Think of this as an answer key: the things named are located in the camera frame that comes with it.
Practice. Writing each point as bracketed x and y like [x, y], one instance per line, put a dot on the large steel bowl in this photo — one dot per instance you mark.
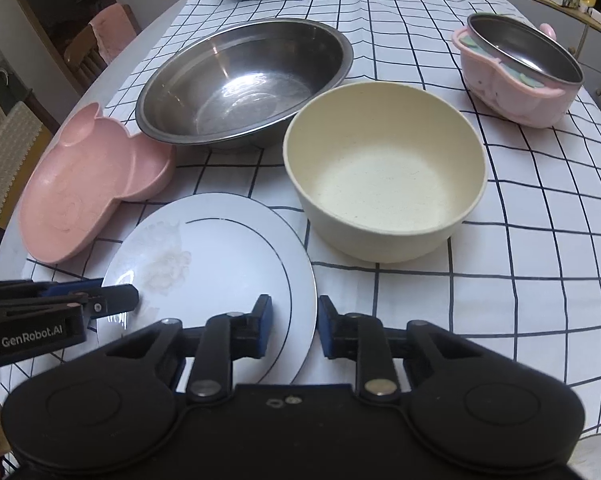
[240, 90]

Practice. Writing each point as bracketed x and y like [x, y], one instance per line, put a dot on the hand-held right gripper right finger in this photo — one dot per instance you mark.
[327, 330]

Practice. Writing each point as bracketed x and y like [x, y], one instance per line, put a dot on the cream plastic bowl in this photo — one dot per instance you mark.
[380, 175]

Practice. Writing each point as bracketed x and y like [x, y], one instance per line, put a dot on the wooden chair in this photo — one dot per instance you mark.
[83, 57]

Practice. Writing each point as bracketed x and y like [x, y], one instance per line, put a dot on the pink bear-shaped plate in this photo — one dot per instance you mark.
[80, 195]

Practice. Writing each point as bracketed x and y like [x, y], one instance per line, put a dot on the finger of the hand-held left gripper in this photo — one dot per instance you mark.
[70, 286]
[115, 300]

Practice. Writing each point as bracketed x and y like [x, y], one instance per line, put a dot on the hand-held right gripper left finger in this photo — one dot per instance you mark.
[263, 325]

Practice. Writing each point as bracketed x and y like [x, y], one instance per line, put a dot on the pink plastic bowl holder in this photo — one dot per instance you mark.
[510, 102]

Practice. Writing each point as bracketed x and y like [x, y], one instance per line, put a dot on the beige knitted chair cover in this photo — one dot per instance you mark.
[15, 160]

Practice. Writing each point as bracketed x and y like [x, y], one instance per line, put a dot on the black checked white tablecloth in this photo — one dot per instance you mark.
[480, 310]

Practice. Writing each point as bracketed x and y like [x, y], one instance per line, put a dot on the white round plate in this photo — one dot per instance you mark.
[205, 270]

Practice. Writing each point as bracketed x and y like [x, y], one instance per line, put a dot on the small steel bowl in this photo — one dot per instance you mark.
[520, 50]

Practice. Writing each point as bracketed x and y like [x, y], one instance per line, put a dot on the pink cloth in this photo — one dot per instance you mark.
[113, 32]

